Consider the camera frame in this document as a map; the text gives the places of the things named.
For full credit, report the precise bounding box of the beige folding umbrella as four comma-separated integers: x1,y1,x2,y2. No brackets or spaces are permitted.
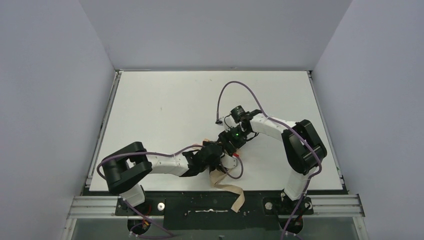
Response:
209,150,246,213

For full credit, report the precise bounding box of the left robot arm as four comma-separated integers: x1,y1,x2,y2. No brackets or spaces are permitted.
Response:
96,141,224,207

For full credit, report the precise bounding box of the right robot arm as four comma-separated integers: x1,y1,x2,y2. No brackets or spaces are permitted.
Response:
215,105,328,201

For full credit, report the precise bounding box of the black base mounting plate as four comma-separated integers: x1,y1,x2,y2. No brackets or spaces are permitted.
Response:
114,190,314,231

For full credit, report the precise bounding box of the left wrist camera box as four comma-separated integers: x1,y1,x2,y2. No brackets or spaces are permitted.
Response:
220,154,239,169

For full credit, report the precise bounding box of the aluminium frame rail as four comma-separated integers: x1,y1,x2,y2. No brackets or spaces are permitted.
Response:
61,191,369,240

